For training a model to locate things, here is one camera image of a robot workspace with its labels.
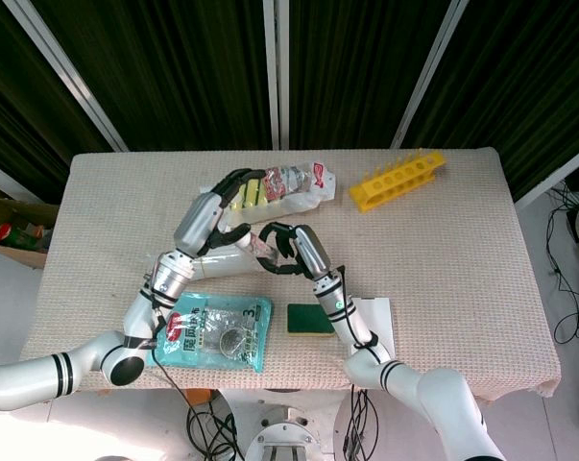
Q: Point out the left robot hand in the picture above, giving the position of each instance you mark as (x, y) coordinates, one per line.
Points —
(200, 222)

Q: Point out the green yellow scouring sponge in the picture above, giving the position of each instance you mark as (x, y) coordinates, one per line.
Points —
(309, 320)

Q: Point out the yellow test tube rack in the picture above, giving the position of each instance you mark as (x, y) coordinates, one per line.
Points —
(395, 181)

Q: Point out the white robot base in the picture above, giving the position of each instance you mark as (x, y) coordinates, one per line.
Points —
(279, 432)

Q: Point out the cardboard box with items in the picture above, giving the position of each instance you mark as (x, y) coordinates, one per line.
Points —
(15, 230)

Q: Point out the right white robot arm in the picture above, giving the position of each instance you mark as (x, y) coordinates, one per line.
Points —
(394, 374)

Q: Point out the teal packaged cloth bag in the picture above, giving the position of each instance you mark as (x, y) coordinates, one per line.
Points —
(219, 331)

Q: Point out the beige woven tablecloth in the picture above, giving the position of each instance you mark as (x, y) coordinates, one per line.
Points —
(289, 269)

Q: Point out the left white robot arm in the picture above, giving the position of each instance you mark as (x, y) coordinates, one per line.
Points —
(97, 346)

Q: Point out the white paper sheet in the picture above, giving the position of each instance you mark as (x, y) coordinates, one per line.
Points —
(378, 322)

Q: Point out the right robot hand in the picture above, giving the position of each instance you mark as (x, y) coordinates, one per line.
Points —
(311, 250)

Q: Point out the clear bag of sponges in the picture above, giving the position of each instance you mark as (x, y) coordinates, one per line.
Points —
(289, 191)

